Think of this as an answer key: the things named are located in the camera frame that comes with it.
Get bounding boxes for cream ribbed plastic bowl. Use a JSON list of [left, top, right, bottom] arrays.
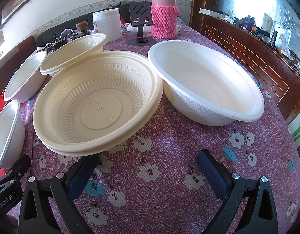
[[33, 51, 163, 156]]

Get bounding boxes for maroon armchair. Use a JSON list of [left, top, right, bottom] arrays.
[[0, 36, 36, 94]]

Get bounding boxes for pink knit-sleeved thermos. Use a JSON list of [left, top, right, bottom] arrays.
[[151, 0, 180, 40]]

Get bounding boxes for large white foam bowl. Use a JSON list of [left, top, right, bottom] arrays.
[[148, 40, 265, 126]]

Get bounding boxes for black phone stand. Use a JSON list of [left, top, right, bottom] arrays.
[[127, 1, 157, 47]]

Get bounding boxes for black round device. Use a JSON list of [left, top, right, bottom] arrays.
[[52, 33, 68, 51]]

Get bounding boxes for purple floral tablecloth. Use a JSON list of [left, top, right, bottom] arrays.
[[7, 24, 300, 234]]

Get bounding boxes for small white foam bowl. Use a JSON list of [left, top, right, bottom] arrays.
[[0, 100, 25, 169]]

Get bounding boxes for wooden sideboard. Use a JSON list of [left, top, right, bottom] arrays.
[[201, 15, 300, 124]]

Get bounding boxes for black leather sofa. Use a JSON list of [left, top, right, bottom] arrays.
[[36, 1, 130, 48]]

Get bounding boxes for dark bottle with cork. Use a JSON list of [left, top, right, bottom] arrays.
[[76, 21, 90, 35]]

